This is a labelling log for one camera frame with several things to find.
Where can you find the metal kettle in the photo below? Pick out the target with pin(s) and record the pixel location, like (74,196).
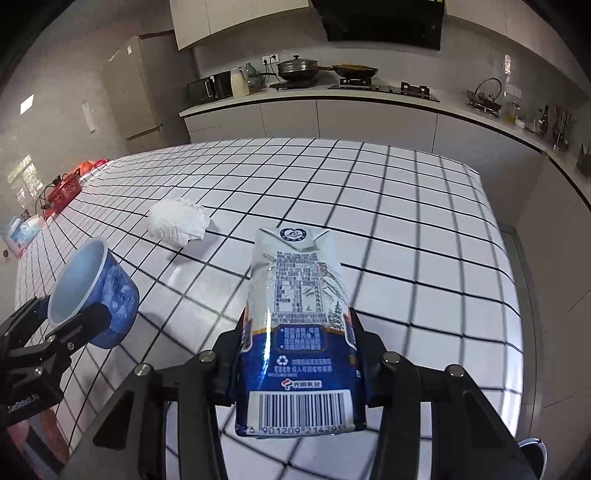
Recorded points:
(482,97)

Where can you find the black range hood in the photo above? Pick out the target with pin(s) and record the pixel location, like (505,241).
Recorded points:
(383,21)

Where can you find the blue plastic bowl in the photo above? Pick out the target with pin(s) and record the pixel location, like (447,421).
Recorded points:
(115,295)

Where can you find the utensil holder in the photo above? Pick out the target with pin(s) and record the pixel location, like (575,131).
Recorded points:
(561,131)

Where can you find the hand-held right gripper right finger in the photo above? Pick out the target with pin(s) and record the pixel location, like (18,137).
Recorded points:
(370,369)

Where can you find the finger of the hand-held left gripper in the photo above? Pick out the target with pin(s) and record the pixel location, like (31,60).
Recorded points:
(87,325)
(23,325)

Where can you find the blue white box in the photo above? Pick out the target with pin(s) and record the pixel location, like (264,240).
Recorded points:
(14,237)

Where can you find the red cooking pot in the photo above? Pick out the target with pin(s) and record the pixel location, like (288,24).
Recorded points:
(64,189)

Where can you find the white light panel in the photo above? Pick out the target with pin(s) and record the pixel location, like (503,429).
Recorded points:
(24,105)

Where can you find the beige upper cabinet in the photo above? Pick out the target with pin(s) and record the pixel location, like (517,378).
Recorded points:
(231,21)

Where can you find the green glass jar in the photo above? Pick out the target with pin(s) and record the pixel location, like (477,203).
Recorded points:
(253,76)

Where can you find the kitchen counter with cabinets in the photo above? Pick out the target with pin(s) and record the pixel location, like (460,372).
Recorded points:
(369,122)

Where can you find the person's left hand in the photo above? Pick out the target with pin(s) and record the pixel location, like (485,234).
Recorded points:
(27,436)

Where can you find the knife block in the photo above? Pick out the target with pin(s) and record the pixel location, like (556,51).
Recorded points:
(584,161)

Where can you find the white wall socket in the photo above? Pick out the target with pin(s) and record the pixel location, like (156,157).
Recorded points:
(270,58)

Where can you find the black induction cooker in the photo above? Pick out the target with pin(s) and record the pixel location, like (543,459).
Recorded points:
(291,84)

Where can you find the gas stove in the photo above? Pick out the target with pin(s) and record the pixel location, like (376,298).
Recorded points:
(383,87)

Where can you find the small red bag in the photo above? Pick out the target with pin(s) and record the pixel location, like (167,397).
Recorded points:
(92,165)

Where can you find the long beige upper cabinets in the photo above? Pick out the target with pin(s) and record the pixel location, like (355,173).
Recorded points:
(508,23)

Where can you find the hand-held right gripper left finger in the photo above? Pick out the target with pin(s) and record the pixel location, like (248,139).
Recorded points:
(228,367)

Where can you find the lidded frying pan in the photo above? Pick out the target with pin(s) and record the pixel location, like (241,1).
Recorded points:
(298,69)

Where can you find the white checkered tablecloth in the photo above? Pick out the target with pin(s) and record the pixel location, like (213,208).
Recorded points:
(369,207)

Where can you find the black wok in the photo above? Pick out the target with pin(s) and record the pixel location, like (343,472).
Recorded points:
(355,71)

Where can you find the blue tissue pack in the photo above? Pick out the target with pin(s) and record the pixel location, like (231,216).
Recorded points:
(33,227)

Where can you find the blue milk carton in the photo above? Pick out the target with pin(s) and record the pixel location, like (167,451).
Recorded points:
(300,323)

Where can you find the beige refrigerator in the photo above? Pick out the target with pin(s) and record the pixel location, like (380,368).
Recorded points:
(138,92)

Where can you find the black microwave oven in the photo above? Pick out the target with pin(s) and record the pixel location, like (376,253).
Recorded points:
(207,88)

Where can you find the white jug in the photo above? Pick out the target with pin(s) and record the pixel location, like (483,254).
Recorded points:
(239,83)

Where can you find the dark glass bottle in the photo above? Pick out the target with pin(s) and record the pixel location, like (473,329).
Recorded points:
(545,121)

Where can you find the yellow oil bottle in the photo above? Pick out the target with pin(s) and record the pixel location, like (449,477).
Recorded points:
(511,115)

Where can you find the crumpled white tissue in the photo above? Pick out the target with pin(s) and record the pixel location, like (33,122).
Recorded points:
(175,221)

